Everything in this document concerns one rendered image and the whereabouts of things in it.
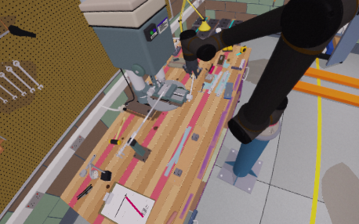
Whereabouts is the black switch box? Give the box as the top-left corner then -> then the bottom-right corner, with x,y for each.
143,22 -> 160,42

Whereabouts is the brown pegboard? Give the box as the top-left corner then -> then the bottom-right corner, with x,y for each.
0,0 -> 122,215

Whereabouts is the yellow desk lamp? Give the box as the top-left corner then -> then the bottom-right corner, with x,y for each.
178,0 -> 212,34

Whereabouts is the green round knob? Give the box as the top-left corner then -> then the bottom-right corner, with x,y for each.
130,63 -> 147,78

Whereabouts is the yellow handled mallet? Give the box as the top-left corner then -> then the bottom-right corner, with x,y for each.
108,116 -> 128,146

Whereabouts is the black compartment tray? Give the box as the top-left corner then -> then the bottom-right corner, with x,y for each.
192,16 -> 245,38

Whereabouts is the grey-blue panel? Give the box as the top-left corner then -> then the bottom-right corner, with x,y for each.
325,21 -> 359,69

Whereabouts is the grey-green drill press body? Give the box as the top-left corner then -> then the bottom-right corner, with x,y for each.
78,0 -> 177,118

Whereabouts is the black hanging tool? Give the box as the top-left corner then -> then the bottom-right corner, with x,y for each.
8,24 -> 37,39

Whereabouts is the black cable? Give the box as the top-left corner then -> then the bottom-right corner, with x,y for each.
122,70 -> 136,105

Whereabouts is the grey wall socket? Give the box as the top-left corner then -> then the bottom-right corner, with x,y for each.
69,135 -> 85,151
26,191 -> 45,209

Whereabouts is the grey dial indicator stand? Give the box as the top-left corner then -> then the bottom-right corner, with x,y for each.
78,154 -> 113,182

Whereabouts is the white clipboard with drawing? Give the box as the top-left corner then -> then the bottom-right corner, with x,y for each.
100,181 -> 157,224

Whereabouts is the black pen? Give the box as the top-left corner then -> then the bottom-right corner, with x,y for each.
75,183 -> 92,198
77,186 -> 94,201

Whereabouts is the white cable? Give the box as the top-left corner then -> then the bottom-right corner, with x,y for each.
100,104 -> 126,113

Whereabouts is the white ruler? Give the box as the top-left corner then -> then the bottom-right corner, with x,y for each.
215,70 -> 231,97
208,70 -> 224,92

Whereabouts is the white vice handle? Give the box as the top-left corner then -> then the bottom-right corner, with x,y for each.
187,73 -> 197,103

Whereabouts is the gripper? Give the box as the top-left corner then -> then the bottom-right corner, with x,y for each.
183,58 -> 201,74

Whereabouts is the green rod support stand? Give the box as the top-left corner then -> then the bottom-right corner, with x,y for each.
126,135 -> 153,164

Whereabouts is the orange beam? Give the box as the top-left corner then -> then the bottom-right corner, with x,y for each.
292,80 -> 359,108
303,66 -> 359,85

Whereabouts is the blue flat box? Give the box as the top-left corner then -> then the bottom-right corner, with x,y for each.
223,81 -> 235,100

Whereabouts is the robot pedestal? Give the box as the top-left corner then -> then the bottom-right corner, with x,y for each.
216,120 -> 282,195

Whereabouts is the green drill vice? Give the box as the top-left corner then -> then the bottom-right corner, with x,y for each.
150,84 -> 190,107

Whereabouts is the grey drill chuck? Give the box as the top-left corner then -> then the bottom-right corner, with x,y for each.
154,67 -> 167,83

